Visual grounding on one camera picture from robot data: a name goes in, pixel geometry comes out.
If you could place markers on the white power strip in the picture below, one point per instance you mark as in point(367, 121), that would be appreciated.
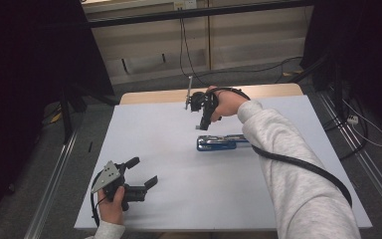
point(353, 119)

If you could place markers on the black curtain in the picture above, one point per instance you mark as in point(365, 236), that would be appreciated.
point(361, 56)
point(30, 83)

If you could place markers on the white table mat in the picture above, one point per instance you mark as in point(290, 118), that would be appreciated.
point(185, 186)

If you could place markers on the black metal stand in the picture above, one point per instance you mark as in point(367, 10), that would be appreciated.
point(69, 109)

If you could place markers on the white wall socket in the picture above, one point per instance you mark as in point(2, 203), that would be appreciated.
point(185, 4)

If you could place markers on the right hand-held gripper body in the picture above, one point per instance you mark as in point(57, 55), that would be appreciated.
point(200, 101)

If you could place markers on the person's right hand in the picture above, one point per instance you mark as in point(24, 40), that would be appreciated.
point(227, 104)

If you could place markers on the metal floor rail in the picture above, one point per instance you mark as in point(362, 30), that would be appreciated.
point(364, 159)
point(51, 186)

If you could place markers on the person's left hand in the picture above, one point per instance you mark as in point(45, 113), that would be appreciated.
point(112, 207)

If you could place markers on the black horizontal bar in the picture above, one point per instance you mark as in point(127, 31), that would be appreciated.
point(195, 13)

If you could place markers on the blue stapler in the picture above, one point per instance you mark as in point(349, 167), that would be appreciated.
point(217, 142)

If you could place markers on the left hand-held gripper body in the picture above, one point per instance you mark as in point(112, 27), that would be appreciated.
point(107, 176)

